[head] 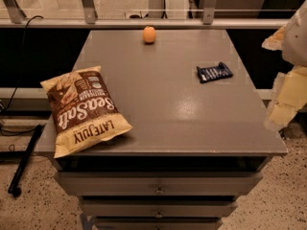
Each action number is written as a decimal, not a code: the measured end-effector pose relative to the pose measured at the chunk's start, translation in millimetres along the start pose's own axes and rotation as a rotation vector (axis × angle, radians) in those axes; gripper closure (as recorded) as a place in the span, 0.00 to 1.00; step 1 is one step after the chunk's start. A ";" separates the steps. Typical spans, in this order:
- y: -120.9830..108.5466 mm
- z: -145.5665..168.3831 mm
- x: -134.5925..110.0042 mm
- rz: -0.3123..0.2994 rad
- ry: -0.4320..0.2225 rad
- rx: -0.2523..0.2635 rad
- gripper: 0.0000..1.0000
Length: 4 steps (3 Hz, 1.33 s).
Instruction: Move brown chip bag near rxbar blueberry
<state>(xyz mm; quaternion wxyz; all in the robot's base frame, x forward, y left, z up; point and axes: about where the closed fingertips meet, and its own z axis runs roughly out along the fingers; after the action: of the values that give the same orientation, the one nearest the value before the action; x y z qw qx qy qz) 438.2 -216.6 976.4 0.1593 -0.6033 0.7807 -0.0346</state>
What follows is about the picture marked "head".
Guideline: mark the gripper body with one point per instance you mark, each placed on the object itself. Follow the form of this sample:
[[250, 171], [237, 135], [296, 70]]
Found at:
[[296, 42]]

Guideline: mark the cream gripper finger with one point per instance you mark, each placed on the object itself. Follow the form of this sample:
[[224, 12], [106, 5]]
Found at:
[[291, 89], [278, 116]]

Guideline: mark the brown sea salt chip bag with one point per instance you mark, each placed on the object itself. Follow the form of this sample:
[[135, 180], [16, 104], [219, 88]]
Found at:
[[84, 114]]

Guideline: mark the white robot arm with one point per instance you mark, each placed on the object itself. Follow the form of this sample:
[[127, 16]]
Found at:
[[294, 48]]

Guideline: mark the blue rxbar wrapper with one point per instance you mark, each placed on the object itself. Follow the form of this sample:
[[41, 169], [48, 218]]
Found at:
[[214, 73]]

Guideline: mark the grey drawer cabinet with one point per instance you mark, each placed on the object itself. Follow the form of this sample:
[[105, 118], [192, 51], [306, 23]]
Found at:
[[179, 125]]

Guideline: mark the orange fruit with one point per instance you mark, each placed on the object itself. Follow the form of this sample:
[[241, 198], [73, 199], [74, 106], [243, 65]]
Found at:
[[149, 34]]

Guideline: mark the middle grey drawer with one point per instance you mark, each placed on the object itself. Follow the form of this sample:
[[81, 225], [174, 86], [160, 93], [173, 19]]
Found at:
[[158, 208]]

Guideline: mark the grey drawer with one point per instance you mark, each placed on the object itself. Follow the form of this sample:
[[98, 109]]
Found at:
[[158, 183], [154, 224], [158, 208]]

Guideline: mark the bottom grey drawer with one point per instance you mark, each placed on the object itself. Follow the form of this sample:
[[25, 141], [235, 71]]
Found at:
[[154, 224]]

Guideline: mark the top grey drawer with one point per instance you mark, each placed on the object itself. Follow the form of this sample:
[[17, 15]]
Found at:
[[158, 183]]

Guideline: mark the black pole on floor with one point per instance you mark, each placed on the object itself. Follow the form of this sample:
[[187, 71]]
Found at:
[[14, 190]]

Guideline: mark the metal railing frame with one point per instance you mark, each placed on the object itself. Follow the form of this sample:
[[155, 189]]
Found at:
[[137, 14]]

